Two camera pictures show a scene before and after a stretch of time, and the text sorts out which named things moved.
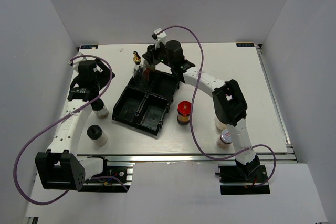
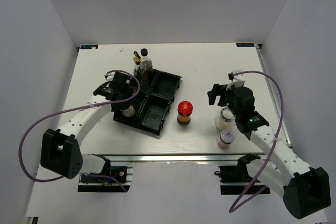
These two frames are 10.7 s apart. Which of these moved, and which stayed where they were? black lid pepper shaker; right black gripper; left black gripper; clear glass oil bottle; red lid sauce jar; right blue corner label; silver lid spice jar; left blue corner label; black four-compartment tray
Moved: left black gripper; black lid pepper shaker; right black gripper
Stayed: red lid sauce jar; clear glass oil bottle; left blue corner label; silver lid spice jar; right blue corner label; black four-compartment tray
